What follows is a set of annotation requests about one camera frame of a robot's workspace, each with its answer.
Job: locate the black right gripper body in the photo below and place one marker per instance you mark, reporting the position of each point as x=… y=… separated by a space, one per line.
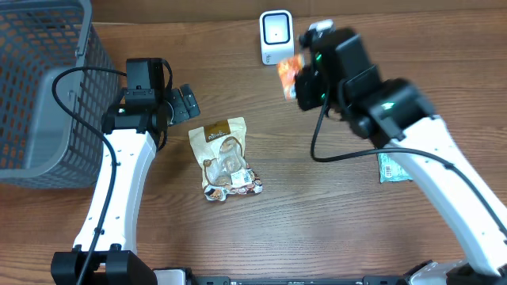
x=300 y=89

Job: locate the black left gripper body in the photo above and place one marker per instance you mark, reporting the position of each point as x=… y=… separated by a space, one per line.
x=184 y=104

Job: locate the orange white snack packet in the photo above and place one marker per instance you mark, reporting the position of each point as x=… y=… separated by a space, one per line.
x=287 y=70

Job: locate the white snack wrapper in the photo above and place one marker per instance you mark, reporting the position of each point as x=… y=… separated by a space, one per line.
x=219 y=149

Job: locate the teal tissue packet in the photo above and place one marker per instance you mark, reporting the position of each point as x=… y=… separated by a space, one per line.
x=390 y=171

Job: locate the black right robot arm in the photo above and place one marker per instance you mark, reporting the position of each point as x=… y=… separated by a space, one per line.
x=399 y=120

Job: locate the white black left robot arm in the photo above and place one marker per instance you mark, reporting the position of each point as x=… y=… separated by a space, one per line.
x=134 y=128

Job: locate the white barcode scanner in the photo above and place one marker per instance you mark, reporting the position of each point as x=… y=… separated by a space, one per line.
x=276 y=36

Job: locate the grey plastic mesh basket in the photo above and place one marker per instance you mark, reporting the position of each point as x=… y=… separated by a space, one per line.
x=52 y=55

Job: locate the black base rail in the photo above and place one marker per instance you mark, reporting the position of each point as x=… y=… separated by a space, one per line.
x=297 y=281

